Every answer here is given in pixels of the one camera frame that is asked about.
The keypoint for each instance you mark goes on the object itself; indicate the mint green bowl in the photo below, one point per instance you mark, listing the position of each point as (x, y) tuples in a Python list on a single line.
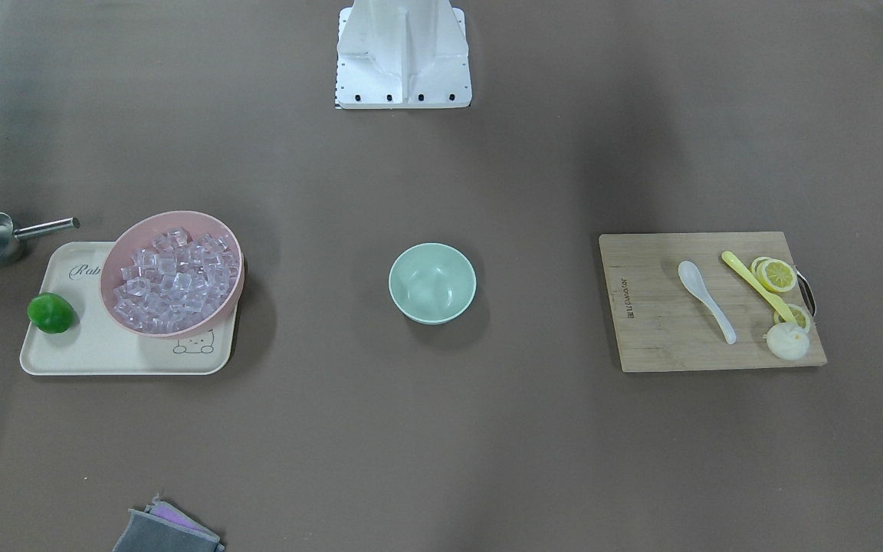
[(432, 283)]

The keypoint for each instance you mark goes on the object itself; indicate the cream plastic tray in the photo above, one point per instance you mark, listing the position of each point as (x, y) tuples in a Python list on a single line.
[(97, 345)]

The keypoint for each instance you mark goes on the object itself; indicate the green lime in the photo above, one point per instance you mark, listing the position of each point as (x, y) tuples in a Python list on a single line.
[(51, 313)]

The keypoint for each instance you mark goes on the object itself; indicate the clear ice cubes pile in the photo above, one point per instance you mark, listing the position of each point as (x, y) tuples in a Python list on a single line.
[(176, 282)]

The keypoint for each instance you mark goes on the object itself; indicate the lemon slice lower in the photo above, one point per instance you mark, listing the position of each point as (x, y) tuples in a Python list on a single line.
[(801, 318)]

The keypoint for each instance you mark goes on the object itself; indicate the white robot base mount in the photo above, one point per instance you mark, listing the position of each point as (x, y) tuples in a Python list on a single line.
[(410, 55)]

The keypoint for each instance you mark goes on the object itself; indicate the white ceramic spoon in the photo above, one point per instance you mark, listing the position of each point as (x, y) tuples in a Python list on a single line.
[(693, 281)]

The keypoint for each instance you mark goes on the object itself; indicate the wooden cutting board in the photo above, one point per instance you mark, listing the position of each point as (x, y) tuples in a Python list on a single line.
[(661, 328)]

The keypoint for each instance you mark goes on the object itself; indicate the pink bowl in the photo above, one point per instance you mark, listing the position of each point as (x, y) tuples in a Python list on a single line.
[(140, 236)]

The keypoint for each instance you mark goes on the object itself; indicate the grey purple cloth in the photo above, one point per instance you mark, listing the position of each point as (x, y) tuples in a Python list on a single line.
[(161, 526)]

